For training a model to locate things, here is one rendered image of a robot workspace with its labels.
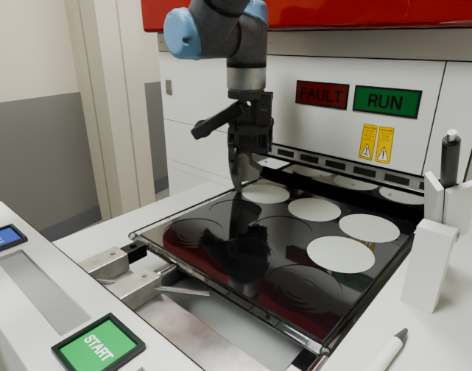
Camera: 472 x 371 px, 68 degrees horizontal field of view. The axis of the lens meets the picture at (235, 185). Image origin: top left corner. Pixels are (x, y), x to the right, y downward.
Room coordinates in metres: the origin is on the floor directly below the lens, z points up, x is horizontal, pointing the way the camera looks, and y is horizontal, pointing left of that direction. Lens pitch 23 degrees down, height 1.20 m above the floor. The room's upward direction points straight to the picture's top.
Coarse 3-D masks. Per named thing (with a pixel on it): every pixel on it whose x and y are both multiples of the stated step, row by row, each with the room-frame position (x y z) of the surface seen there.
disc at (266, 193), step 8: (264, 184) 0.73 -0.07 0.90; (248, 192) 0.69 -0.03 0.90; (256, 192) 0.69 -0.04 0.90; (264, 192) 0.69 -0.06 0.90; (272, 192) 0.69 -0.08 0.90; (280, 192) 0.69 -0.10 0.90; (288, 192) 0.69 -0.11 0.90; (256, 200) 0.65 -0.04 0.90; (264, 200) 0.65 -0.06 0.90; (272, 200) 0.65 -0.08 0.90; (280, 200) 0.65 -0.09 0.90
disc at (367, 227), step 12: (348, 216) 0.58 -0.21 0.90; (360, 216) 0.58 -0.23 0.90; (372, 216) 0.58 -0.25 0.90; (348, 228) 0.54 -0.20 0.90; (360, 228) 0.54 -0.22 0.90; (372, 228) 0.54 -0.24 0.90; (384, 228) 0.54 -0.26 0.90; (396, 228) 0.54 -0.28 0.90; (372, 240) 0.50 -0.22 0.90; (384, 240) 0.50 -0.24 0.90
